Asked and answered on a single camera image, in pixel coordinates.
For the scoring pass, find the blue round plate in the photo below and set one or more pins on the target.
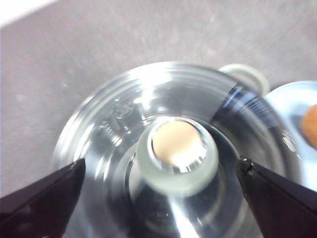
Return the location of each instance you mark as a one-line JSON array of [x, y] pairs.
[[292, 99]]

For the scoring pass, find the brown potato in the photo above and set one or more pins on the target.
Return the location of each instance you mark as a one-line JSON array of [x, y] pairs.
[[310, 124]]

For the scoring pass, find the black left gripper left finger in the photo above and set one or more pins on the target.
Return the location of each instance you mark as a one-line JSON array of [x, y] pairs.
[[42, 205]]

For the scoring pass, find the glass lid with green knob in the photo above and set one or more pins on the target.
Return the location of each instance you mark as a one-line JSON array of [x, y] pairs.
[[178, 158]]

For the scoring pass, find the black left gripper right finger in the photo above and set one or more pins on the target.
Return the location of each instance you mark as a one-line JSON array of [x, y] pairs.
[[282, 205]]

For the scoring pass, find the pale green electric steamer pot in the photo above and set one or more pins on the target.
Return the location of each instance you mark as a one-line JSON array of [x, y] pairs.
[[263, 79]]

